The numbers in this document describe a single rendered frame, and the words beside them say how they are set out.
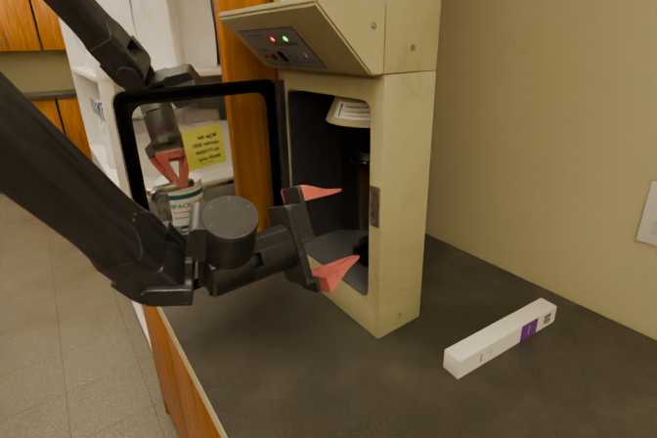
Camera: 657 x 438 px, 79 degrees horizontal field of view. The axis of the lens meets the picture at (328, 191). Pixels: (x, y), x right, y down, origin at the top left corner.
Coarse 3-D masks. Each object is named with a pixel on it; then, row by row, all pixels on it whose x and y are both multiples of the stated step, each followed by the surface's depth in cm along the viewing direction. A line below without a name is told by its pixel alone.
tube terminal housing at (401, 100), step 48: (432, 0) 59; (384, 48) 56; (432, 48) 61; (384, 96) 58; (432, 96) 64; (288, 144) 85; (384, 144) 61; (384, 192) 64; (384, 240) 67; (336, 288) 82; (384, 288) 71
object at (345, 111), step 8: (336, 96) 73; (336, 104) 73; (344, 104) 71; (352, 104) 70; (360, 104) 69; (328, 112) 75; (336, 112) 72; (344, 112) 70; (352, 112) 69; (360, 112) 69; (368, 112) 68; (328, 120) 74; (336, 120) 72; (344, 120) 70; (352, 120) 69; (360, 120) 69; (368, 120) 68
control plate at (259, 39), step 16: (240, 32) 72; (256, 32) 67; (272, 32) 63; (288, 32) 59; (256, 48) 74; (272, 48) 69; (288, 48) 65; (304, 48) 61; (272, 64) 76; (288, 64) 71; (304, 64) 66; (320, 64) 63
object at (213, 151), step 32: (224, 96) 75; (256, 96) 79; (160, 128) 69; (192, 128) 72; (224, 128) 76; (256, 128) 81; (160, 160) 70; (192, 160) 74; (224, 160) 78; (256, 160) 83; (160, 192) 72; (192, 192) 75; (224, 192) 80; (256, 192) 85
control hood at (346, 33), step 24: (288, 0) 53; (312, 0) 48; (336, 0) 49; (360, 0) 51; (384, 0) 54; (240, 24) 69; (264, 24) 62; (288, 24) 57; (312, 24) 53; (336, 24) 50; (360, 24) 52; (312, 48) 60; (336, 48) 55; (360, 48) 53; (336, 72) 62; (360, 72) 57
